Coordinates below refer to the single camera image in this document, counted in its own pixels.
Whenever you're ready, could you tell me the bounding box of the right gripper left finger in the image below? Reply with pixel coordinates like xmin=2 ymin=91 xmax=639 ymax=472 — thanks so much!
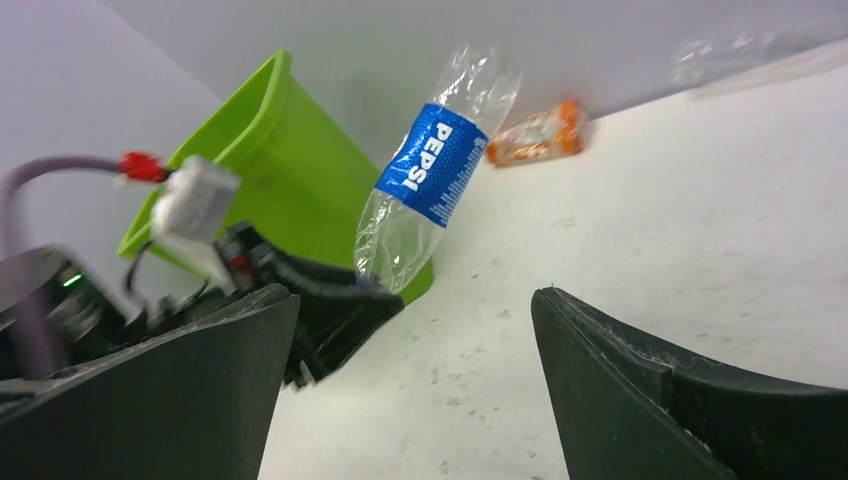
xmin=1 ymin=285 xmax=300 ymax=479

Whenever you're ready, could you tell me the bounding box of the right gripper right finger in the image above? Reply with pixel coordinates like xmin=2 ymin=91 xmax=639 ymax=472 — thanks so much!
xmin=531 ymin=287 xmax=847 ymax=479

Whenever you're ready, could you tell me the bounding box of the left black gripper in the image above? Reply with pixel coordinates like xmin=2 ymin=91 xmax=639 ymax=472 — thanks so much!
xmin=125 ymin=222 xmax=405 ymax=388

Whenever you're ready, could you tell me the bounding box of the orange label bottle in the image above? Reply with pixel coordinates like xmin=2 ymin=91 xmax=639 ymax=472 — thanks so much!
xmin=486 ymin=100 xmax=588 ymax=168

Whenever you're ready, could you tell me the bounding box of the Pepsi bottle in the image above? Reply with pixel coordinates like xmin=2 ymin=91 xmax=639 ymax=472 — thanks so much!
xmin=353 ymin=45 xmax=522 ymax=294

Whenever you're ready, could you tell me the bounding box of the clear white-cap bottle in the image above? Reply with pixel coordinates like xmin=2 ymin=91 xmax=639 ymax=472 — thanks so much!
xmin=671 ymin=15 xmax=847 ymax=89

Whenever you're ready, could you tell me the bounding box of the green plastic bin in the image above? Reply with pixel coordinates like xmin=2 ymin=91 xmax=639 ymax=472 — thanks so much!
xmin=117 ymin=47 xmax=435 ymax=306

